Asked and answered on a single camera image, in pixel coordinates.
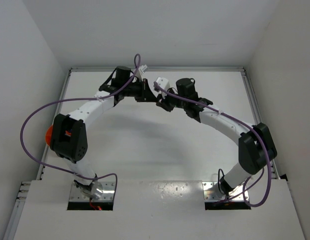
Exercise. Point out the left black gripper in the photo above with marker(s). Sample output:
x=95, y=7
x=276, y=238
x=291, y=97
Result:
x=145, y=90

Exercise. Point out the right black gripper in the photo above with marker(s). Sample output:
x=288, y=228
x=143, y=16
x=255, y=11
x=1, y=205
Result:
x=165, y=100

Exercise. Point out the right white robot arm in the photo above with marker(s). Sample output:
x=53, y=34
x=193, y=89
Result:
x=256, y=147

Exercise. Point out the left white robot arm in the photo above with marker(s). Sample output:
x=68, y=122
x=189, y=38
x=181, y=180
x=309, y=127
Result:
x=67, y=137

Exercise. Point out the orange divided container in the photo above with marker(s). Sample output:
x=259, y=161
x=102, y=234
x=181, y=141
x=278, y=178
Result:
x=48, y=135

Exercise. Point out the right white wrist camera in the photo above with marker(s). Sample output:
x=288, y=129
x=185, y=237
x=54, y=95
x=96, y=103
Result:
x=161, y=83

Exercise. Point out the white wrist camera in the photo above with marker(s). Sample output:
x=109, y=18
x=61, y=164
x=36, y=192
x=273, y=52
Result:
x=141, y=71
x=161, y=83

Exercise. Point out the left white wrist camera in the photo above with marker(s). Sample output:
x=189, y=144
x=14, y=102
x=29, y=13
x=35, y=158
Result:
x=141, y=71

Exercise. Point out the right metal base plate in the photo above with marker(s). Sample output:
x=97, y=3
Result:
x=212, y=194

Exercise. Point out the metal base plate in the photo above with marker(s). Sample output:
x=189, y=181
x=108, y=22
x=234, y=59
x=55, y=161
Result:
x=212, y=194
x=105, y=191

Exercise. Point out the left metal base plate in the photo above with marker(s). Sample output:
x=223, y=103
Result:
x=105, y=191

